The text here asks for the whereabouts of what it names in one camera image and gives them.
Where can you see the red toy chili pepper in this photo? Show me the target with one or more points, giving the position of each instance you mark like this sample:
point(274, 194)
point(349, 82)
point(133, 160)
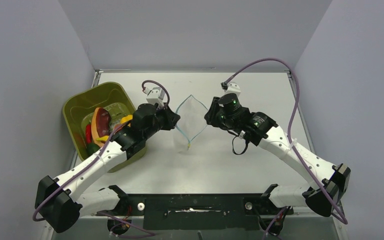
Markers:
point(88, 134)

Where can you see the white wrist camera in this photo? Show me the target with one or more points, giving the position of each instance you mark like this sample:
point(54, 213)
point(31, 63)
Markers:
point(233, 88)
point(155, 96)

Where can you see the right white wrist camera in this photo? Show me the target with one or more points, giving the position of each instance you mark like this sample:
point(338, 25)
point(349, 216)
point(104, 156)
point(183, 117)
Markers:
point(233, 88)

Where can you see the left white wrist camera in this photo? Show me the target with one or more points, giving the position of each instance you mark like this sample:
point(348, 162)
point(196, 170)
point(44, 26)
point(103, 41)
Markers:
point(155, 96)

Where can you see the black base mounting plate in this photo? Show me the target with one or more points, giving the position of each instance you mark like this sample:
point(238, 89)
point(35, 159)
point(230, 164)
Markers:
point(197, 211)

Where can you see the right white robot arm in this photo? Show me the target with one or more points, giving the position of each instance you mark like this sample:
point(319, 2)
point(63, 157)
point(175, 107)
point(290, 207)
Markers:
point(326, 182)

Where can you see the clear zip top bag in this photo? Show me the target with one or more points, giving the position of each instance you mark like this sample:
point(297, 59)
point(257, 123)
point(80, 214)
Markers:
point(191, 123)

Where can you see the yellow toy bell pepper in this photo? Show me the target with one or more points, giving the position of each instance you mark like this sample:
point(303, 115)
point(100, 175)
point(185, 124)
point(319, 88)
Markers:
point(125, 120)

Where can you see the olive green plastic bin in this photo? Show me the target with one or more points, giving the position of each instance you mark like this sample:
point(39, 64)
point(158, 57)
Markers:
point(120, 104)

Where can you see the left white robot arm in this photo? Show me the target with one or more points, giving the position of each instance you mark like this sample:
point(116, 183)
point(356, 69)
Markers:
point(62, 200)

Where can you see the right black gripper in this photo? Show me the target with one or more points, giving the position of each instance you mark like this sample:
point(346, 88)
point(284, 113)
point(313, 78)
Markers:
point(211, 117)

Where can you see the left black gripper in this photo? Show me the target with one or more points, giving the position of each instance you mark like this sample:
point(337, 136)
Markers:
point(171, 117)

